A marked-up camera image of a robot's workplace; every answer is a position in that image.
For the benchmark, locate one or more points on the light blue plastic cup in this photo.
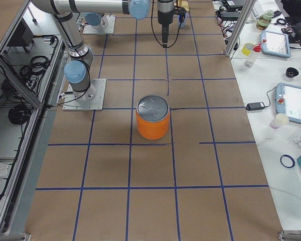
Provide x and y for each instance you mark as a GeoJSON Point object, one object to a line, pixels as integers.
{"type": "Point", "coordinates": [182, 20]}

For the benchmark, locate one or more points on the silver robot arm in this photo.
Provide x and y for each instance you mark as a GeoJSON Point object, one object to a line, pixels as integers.
{"type": "Point", "coordinates": [77, 71]}

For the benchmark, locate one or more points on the bamboo mug tree stand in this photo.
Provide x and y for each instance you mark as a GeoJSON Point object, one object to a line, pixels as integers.
{"type": "Point", "coordinates": [184, 4]}

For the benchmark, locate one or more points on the clear squeeze bottle red cap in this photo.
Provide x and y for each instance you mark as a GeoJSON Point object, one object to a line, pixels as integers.
{"type": "Point", "coordinates": [255, 52]}

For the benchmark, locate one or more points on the orange can shaped container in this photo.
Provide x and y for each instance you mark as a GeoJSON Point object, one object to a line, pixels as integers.
{"type": "Point", "coordinates": [152, 116]}

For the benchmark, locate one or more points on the blue teach pendant far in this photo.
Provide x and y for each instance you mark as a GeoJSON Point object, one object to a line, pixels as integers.
{"type": "Point", "coordinates": [275, 44]}

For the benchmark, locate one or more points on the blue teach pendant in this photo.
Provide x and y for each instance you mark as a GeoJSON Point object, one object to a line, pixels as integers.
{"type": "Point", "coordinates": [275, 44]}
{"type": "Point", "coordinates": [288, 101]}

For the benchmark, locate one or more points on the black power adapter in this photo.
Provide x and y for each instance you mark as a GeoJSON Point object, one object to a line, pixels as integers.
{"type": "Point", "coordinates": [255, 106]}

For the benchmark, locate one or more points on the black small bowl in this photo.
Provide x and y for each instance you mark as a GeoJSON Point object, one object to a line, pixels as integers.
{"type": "Point", "coordinates": [291, 72]}

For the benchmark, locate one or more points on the blue teach pendant near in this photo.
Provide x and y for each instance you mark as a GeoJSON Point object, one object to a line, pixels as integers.
{"type": "Point", "coordinates": [288, 101]}

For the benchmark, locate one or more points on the aluminium frame post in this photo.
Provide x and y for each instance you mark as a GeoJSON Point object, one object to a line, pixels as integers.
{"type": "Point", "coordinates": [246, 10]}

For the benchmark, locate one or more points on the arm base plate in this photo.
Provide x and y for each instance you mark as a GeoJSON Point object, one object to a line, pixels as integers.
{"type": "Point", "coordinates": [97, 24]}
{"type": "Point", "coordinates": [92, 100]}

